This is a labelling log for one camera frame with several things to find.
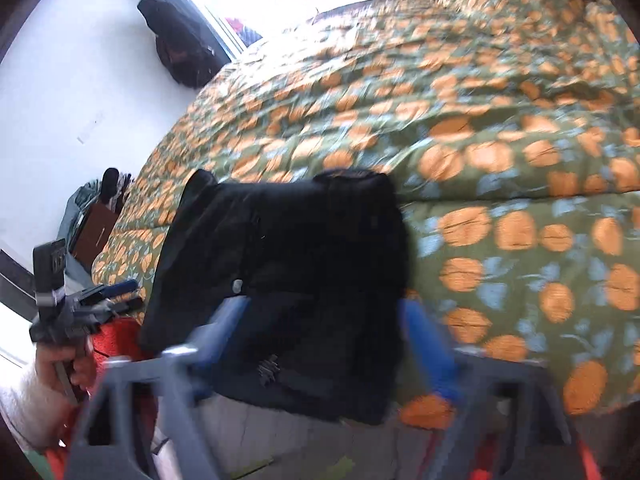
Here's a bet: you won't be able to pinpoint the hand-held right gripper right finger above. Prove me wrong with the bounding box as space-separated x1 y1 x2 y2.
399 295 577 480

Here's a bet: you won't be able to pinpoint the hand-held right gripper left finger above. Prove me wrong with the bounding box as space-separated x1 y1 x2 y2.
65 295 251 480

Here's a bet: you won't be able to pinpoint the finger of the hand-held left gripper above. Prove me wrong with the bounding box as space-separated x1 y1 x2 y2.
74 280 141 308
95 297 147 323

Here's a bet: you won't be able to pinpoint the black pants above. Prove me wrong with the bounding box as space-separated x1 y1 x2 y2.
139 169 420 427

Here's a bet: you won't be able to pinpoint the person's left forearm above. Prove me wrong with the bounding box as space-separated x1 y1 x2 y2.
0 360 77 454

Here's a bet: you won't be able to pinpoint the person's left hand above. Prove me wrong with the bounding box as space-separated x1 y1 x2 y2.
34 335 99 402

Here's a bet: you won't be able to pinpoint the red fleece garment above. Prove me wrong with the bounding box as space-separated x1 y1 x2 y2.
45 317 603 480

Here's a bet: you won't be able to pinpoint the clothes pile on brown stand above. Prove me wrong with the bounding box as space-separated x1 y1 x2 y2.
56 178 107 257

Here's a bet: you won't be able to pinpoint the black rounded item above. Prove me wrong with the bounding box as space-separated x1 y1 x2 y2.
101 168 122 204

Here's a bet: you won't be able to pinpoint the green cloth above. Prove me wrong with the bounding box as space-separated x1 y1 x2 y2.
24 451 67 480

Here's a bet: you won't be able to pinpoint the dark hanging clothes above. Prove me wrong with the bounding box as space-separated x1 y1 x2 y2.
136 0 227 89

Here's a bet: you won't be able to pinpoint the orange floral green quilt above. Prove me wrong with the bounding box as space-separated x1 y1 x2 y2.
91 0 640 432

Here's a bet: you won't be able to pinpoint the red and dark clothes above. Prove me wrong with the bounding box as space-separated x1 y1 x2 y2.
225 16 264 44

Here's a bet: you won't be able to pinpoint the blue curtain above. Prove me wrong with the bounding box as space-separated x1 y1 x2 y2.
135 0 247 61

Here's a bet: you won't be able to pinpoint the white wall socket strip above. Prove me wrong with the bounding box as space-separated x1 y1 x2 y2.
77 112 107 142

